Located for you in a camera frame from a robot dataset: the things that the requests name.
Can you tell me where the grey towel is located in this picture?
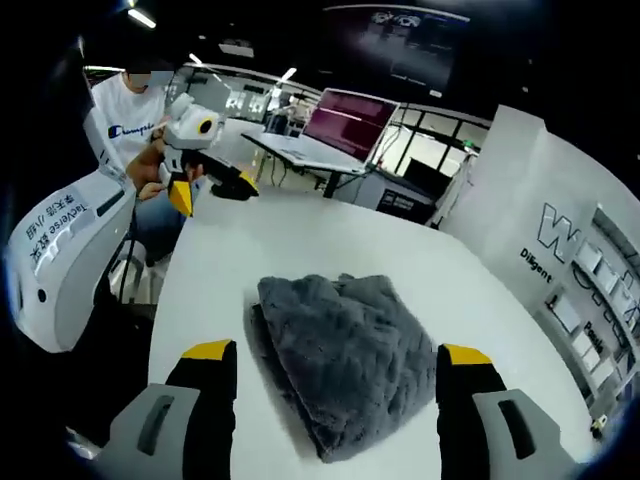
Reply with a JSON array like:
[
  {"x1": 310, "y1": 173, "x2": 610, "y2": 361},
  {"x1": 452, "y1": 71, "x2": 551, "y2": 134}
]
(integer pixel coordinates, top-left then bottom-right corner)
[{"x1": 243, "y1": 272, "x2": 440, "y2": 464}]

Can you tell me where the white labelled device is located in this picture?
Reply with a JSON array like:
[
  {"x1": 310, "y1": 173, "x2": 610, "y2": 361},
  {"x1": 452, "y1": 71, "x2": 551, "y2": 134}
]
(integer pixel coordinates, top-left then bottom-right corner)
[{"x1": 3, "y1": 108, "x2": 139, "y2": 354}]

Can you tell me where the black monitor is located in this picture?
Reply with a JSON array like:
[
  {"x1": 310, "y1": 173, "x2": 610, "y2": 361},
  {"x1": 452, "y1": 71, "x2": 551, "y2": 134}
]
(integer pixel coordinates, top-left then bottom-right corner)
[{"x1": 402, "y1": 156, "x2": 454, "y2": 190}]

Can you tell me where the grey cabinet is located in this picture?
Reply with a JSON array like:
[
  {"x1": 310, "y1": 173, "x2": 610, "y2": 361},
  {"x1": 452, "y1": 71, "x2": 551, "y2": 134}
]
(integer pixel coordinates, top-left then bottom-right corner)
[{"x1": 344, "y1": 169, "x2": 437, "y2": 226}]

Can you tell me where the white desk with black legs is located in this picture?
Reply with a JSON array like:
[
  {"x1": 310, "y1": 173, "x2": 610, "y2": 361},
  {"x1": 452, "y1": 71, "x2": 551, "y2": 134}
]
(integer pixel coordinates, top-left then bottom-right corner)
[{"x1": 241, "y1": 130, "x2": 371, "y2": 199}]

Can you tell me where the monitor with purple screen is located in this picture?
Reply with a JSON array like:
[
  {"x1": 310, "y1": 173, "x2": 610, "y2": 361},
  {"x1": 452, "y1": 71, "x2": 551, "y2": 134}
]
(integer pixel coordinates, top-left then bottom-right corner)
[{"x1": 301, "y1": 87, "x2": 401, "y2": 165}]

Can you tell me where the ceiling air vent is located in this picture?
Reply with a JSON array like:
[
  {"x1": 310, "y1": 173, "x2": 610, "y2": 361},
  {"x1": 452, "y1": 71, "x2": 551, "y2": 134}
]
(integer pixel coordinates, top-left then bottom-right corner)
[{"x1": 218, "y1": 42, "x2": 255, "y2": 59}]

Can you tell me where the row of white wall frames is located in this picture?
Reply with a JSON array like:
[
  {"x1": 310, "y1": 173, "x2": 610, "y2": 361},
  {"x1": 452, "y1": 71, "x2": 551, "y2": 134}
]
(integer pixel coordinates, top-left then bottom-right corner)
[{"x1": 547, "y1": 204, "x2": 640, "y2": 396}]

